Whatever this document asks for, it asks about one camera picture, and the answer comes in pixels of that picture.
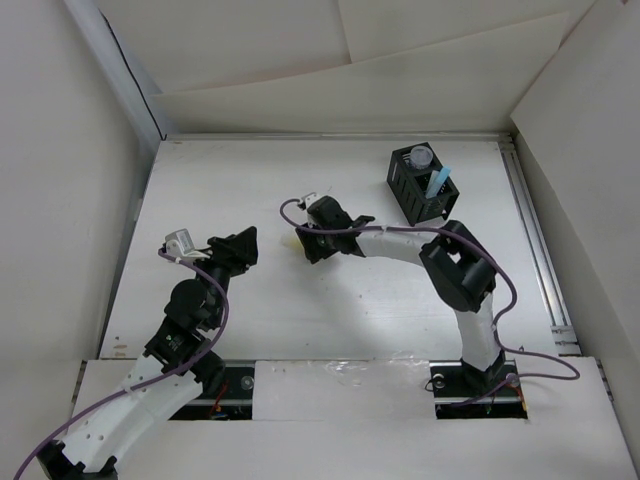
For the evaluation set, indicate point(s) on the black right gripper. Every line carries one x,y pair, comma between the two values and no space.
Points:
313,250

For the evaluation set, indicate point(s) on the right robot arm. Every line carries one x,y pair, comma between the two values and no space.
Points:
453,259

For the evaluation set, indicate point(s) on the blue highlighter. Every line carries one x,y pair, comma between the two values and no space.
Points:
436,182

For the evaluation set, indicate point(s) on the aluminium rail right edge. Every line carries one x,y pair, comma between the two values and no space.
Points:
561,327

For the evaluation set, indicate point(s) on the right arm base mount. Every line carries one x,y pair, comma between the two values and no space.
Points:
455,398

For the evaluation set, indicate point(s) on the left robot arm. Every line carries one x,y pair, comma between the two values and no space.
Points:
177,365

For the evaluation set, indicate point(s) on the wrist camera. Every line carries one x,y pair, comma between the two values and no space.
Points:
179,244
306,201

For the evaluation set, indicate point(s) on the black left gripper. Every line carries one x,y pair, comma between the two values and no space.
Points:
236,252

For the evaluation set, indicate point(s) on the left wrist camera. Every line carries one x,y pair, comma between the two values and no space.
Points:
179,244

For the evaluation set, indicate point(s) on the yellow highlighter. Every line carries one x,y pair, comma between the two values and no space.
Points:
292,243

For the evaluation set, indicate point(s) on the black two-slot organizer box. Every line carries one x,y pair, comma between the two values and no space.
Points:
408,187

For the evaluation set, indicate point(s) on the clear jar of paper clips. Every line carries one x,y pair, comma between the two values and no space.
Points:
420,157

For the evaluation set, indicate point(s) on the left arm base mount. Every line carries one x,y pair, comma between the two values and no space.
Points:
232,401

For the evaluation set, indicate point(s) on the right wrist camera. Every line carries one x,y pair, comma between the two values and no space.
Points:
306,201

